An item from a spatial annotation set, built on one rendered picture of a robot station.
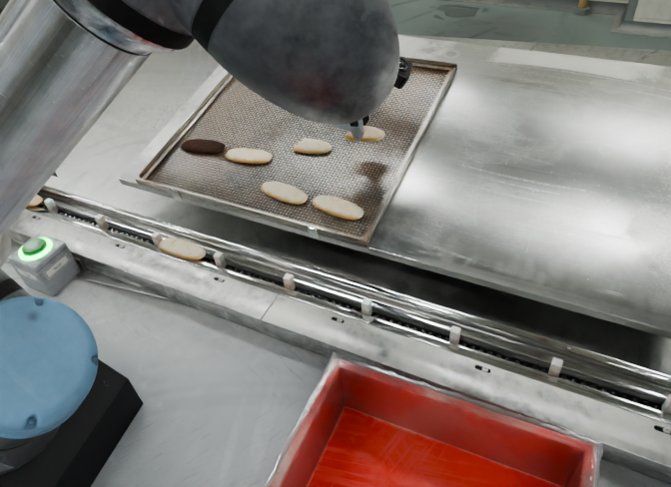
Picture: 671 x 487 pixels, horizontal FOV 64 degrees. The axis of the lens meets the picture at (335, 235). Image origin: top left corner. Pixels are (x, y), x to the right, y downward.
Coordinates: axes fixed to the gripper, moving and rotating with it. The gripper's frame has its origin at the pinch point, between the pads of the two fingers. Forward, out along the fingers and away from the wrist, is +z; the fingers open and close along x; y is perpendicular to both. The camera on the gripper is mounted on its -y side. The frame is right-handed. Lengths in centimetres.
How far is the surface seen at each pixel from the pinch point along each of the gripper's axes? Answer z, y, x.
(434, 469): 8, -22, 53
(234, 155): 5.6, 26.4, 4.9
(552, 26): 152, -38, -281
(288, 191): 5.4, 11.8, 12.5
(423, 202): 6.9, -12.6, 10.0
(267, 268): 8.7, 11.0, 27.5
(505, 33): 149, -9, -265
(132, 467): 5, 16, 63
